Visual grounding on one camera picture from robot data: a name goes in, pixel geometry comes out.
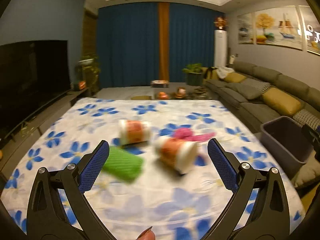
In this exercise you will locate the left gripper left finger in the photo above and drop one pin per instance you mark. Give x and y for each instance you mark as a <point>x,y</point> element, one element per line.
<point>46,217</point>

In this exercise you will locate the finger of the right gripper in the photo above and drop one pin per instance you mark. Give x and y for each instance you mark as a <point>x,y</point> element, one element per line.
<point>312,136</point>

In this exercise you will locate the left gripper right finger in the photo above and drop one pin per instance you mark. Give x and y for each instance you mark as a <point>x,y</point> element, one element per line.
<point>258,207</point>

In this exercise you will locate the green scrub brush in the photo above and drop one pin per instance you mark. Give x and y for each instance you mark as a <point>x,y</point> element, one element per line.
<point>123,165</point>

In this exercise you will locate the orange paper cup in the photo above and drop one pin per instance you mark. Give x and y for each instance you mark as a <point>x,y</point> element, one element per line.
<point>177,154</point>

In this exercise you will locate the red paper cup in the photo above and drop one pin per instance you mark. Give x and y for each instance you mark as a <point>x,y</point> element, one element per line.
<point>134,131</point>

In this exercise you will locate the grey trash bin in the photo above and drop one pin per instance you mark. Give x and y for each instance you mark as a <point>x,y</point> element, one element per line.
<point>283,138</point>

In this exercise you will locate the patterned black white pillow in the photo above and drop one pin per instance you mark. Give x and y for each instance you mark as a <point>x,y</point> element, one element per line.
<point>304,117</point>

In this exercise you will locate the grey cushion near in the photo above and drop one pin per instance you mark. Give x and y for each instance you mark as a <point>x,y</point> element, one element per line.
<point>308,173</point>

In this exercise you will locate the yellow cushion middle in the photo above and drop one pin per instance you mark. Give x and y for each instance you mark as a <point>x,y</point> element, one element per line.
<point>281,102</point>

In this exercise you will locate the yellow cushion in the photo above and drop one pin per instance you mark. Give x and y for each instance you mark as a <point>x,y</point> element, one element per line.
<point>281,102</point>
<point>234,77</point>

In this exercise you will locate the grey sectional sofa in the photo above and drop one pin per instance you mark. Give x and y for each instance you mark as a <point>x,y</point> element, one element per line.
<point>254,113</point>

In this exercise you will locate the patterned pillow far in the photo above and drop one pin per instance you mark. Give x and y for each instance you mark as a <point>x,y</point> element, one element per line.
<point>259,85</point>

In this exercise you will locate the tv cabinet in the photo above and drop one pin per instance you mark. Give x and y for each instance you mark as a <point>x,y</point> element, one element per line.
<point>31,130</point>

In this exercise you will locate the grey flat cushion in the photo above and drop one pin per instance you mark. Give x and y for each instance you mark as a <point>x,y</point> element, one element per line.
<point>248,92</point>

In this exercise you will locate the yellow cushion far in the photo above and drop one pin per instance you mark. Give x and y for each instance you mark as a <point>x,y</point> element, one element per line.
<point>234,77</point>

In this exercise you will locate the floral blue white tablecloth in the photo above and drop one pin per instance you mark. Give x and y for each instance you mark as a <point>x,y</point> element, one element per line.
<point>174,206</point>

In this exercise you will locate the right framed painting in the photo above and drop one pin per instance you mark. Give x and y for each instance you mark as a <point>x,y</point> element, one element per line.
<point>311,29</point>

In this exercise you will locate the white cloth on sofa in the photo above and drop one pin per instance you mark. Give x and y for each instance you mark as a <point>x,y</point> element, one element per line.
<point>224,71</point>

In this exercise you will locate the sailboat tree painting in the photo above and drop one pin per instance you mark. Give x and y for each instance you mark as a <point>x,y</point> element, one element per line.
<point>278,27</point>

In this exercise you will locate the small left painting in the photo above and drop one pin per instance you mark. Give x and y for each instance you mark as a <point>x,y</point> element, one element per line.
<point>245,29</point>

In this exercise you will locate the green potted plant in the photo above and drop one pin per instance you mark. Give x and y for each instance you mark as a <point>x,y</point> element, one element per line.
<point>193,74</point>

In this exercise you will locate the white standing air conditioner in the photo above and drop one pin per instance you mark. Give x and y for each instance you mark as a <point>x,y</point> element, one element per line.
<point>220,48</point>

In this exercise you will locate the black television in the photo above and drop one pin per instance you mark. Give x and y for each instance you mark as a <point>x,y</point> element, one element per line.
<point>33,73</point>

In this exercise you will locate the glass coffee table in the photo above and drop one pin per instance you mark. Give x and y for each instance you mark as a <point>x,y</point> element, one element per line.
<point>184,92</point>

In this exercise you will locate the orange flower bouquet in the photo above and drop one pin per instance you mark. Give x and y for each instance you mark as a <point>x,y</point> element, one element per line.
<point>221,23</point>

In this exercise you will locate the blue curtain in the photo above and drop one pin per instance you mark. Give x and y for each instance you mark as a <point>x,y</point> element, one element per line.
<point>141,42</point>

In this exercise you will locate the orange curtain strip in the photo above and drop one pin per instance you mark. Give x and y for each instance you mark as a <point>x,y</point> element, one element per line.
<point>163,38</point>

